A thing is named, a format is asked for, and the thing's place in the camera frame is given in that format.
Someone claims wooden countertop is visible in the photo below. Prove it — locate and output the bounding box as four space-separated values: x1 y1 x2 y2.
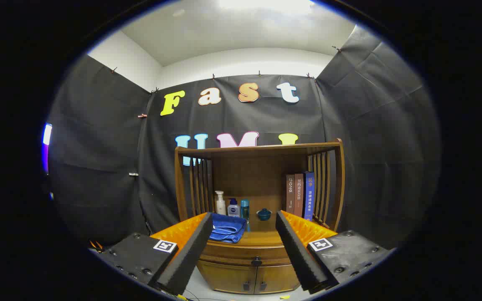
205 211 333 247

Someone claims wooden cabinet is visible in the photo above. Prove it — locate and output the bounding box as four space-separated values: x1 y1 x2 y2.
174 139 346 294

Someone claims black backdrop cloth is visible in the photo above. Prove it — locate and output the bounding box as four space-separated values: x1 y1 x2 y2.
46 25 441 251

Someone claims tall teal bottle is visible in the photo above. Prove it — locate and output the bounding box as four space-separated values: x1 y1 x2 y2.
241 199 251 232

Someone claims dark brown book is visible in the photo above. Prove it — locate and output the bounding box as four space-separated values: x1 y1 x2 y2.
286 174 296 214

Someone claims folded blue towel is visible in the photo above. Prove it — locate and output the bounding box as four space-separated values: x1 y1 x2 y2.
209 213 246 244

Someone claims blue book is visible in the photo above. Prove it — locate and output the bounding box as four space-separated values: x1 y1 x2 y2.
303 171 315 221

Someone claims reddish brown book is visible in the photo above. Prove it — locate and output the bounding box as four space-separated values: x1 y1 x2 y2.
295 173 305 218

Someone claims white pump bottle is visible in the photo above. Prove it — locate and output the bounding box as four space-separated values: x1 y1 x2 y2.
215 191 227 216

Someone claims wooden cabinet door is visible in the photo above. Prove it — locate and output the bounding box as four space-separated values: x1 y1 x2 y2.
197 260 257 294
254 263 300 294

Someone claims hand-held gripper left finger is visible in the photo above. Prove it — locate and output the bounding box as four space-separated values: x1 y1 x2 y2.
92 212 214 296

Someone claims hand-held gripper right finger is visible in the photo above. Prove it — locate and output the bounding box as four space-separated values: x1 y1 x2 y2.
275 210 394 294

